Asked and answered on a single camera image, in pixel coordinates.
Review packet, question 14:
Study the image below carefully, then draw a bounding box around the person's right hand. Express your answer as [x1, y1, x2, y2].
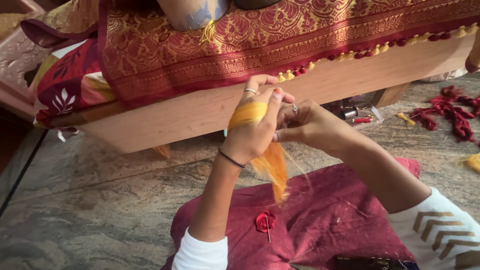
[272, 99, 356, 159]

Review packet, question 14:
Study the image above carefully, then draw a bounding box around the person's left hand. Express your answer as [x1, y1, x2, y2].
[221, 74, 296, 166]

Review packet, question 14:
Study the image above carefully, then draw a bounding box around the yellow silk thread bundle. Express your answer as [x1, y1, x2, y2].
[227, 102, 290, 206]

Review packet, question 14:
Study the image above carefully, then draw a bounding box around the black thread spool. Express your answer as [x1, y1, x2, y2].
[338, 107, 359, 121]

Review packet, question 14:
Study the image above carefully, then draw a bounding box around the clear plastic sewing box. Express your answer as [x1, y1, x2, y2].
[322, 94, 385, 130]

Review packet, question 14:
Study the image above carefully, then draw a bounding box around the red thread rosette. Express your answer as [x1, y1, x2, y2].
[256, 211, 277, 233]

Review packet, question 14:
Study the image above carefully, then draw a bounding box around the small yellow thread tuft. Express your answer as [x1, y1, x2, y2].
[397, 112, 416, 127]

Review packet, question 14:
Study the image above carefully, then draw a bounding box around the maroon gold saree with tassels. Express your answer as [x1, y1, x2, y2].
[20, 0, 480, 110]

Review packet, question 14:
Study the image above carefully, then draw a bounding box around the maroon cushion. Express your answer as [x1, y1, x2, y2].
[160, 157, 422, 270]

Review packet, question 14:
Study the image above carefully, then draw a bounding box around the loose yellow tassel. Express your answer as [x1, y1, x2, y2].
[199, 20, 217, 44]

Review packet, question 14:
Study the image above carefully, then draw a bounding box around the heap of maroon thread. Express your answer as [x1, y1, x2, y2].
[409, 85, 480, 147]

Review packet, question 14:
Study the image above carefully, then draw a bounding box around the white cloth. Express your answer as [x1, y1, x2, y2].
[419, 67, 469, 83]

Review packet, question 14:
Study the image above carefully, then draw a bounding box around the black comb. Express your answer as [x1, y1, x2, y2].
[334, 255, 421, 270]

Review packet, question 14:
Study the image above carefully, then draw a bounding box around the large yellow thread tuft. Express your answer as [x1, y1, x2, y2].
[455, 152, 480, 175]

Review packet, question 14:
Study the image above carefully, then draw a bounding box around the white shirt with gold chevrons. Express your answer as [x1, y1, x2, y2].
[171, 187, 480, 270]

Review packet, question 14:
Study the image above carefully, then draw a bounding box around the floral red bed sheet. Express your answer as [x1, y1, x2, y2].
[29, 38, 117, 129]

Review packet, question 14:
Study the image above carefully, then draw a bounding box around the black bead bracelet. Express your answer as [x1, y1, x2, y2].
[218, 148, 247, 169]

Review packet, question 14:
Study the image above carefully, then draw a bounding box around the wooden bed frame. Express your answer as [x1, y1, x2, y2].
[49, 33, 478, 160]

